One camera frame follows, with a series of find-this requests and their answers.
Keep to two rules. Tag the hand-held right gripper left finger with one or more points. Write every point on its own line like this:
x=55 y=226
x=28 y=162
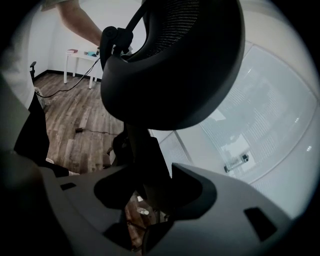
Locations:
x=62 y=220

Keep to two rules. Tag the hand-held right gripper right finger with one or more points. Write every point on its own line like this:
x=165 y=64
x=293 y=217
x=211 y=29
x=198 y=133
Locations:
x=220 y=225

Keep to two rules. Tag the person's left forearm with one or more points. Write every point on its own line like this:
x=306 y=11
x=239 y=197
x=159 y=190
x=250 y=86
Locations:
x=80 y=22

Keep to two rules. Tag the person's right white shoe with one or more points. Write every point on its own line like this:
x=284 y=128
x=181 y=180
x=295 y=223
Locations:
x=74 y=173

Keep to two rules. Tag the person's white shoe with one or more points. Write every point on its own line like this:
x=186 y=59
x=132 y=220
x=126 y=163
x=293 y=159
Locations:
x=50 y=160
x=74 y=173

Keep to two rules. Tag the person's left white shoe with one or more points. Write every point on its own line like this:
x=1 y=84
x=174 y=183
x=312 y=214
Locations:
x=50 y=160

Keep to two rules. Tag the clear plastic bottle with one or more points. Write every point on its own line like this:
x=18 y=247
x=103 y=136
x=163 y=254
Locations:
x=143 y=211

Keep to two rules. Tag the black power adapter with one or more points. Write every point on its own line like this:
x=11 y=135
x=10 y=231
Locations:
x=79 y=130

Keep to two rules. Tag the person's black trousers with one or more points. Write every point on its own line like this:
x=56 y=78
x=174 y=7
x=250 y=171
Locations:
x=32 y=130

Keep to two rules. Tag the person's white printed shirt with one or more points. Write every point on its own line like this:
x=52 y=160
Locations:
x=17 y=75

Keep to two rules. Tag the black office chair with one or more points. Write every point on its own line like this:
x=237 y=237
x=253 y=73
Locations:
x=32 y=70

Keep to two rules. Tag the small white side table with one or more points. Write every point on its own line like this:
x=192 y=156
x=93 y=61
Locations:
x=80 y=56

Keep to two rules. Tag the black capped jar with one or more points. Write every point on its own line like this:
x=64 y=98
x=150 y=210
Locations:
x=98 y=51

